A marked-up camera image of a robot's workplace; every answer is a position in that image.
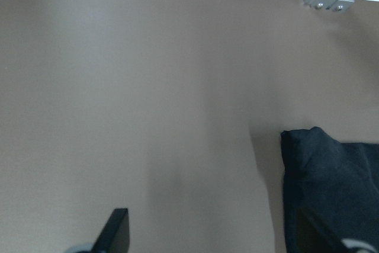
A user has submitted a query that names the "black printed t-shirt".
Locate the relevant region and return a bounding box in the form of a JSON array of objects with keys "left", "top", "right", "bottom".
[{"left": 281, "top": 127, "right": 378, "bottom": 252}]

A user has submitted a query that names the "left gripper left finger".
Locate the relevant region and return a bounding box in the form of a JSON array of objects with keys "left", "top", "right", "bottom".
[{"left": 66, "top": 208, "right": 130, "bottom": 253}]

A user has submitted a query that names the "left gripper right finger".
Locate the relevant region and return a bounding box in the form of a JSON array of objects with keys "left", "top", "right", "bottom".
[{"left": 297, "top": 207, "right": 379, "bottom": 253}]

